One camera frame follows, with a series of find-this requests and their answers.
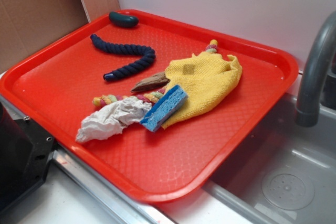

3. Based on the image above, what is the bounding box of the dark green plastic cucumber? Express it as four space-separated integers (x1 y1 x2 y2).
109 12 139 28

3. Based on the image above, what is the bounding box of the multicolour pastel rope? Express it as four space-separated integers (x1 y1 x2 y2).
92 39 219 108

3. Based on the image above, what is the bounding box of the yellow microfiber cloth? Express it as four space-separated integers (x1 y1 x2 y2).
162 51 243 129

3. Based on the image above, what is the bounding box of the dark blue twisted rope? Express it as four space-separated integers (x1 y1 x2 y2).
90 34 156 82

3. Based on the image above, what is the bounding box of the brown cardboard panel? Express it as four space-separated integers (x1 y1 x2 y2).
1 0 120 72

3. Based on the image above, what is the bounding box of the brown wooden wedge piece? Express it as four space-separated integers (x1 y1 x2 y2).
131 72 170 93

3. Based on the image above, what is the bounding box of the blue sponge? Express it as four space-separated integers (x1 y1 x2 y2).
140 85 188 132

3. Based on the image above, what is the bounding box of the grey toy faucet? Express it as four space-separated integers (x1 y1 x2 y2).
295 12 335 127

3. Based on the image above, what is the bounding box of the grey plastic sink basin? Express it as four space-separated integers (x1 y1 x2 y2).
204 95 335 223

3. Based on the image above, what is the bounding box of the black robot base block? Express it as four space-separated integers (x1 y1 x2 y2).
1 105 55 213

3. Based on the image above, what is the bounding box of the white crumpled cloth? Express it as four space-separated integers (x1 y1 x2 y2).
76 97 152 143

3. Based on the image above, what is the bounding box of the red plastic tray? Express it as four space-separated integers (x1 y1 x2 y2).
1 10 298 203

